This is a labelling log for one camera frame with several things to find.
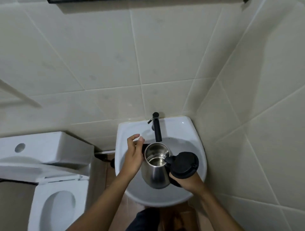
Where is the person's right hand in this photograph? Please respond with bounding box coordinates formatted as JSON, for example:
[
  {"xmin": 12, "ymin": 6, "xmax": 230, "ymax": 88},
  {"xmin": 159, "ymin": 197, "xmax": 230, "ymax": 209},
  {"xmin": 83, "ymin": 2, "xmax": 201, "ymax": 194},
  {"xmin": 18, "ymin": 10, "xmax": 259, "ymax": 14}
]
[{"xmin": 168, "ymin": 171, "xmax": 206, "ymax": 193}]

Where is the person's left hand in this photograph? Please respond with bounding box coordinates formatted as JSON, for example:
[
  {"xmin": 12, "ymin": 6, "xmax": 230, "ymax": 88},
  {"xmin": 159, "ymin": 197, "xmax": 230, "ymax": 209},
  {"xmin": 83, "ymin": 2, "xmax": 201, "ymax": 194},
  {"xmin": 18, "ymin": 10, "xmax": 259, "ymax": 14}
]
[{"xmin": 120, "ymin": 134, "xmax": 146, "ymax": 178}]

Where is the steel electric kettle black lid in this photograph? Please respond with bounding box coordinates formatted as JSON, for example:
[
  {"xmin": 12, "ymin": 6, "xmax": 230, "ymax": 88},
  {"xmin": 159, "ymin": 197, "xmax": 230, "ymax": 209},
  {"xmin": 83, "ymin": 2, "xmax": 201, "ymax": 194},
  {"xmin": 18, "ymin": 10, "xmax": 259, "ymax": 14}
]
[{"xmin": 141, "ymin": 142, "xmax": 200, "ymax": 190}]

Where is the black faucet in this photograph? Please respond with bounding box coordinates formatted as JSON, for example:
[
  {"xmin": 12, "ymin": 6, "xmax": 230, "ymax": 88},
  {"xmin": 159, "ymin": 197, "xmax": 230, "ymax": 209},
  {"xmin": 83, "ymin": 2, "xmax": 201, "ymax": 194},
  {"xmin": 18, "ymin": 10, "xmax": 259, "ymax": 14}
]
[{"xmin": 147, "ymin": 112, "xmax": 163, "ymax": 142}]

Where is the white wash basin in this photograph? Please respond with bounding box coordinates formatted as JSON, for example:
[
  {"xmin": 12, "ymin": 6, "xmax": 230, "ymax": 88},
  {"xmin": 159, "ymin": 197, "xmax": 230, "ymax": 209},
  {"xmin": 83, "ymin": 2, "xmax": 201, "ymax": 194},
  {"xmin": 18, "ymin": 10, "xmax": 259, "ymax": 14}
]
[{"xmin": 115, "ymin": 116, "xmax": 207, "ymax": 207}]

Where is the person's right forearm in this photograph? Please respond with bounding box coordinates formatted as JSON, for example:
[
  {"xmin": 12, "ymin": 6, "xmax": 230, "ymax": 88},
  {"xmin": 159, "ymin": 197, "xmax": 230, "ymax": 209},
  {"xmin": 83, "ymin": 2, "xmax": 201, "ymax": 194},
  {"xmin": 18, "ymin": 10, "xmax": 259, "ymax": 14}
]
[{"xmin": 194, "ymin": 184, "xmax": 245, "ymax": 231}]

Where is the person's left forearm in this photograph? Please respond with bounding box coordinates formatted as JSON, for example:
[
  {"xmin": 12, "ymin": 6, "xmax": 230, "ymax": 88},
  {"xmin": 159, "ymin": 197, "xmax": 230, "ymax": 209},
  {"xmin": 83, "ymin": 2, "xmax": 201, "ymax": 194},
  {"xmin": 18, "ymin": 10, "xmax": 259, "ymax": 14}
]
[{"xmin": 66, "ymin": 172, "xmax": 134, "ymax": 231}]

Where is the person's left leg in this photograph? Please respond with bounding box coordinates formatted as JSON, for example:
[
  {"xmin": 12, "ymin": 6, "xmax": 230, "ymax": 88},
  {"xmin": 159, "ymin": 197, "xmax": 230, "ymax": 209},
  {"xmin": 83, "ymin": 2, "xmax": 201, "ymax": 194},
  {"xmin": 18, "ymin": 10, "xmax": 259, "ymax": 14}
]
[{"xmin": 126, "ymin": 208, "xmax": 162, "ymax": 231}]

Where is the white toilet tank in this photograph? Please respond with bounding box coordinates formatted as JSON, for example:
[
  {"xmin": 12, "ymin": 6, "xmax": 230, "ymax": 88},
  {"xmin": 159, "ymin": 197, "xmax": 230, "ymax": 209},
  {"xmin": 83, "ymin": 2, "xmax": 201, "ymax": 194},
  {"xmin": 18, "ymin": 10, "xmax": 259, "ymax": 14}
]
[{"xmin": 0, "ymin": 131, "xmax": 95, "ymax": 184}]

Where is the white toilet seat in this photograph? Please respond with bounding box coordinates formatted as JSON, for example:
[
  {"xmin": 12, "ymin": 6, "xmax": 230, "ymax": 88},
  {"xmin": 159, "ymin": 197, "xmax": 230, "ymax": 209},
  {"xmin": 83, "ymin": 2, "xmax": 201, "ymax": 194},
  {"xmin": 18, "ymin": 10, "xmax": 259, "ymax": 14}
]
[{"xmin": 27, "ymin": 175, "xmax": 90, "ymax": 231}]

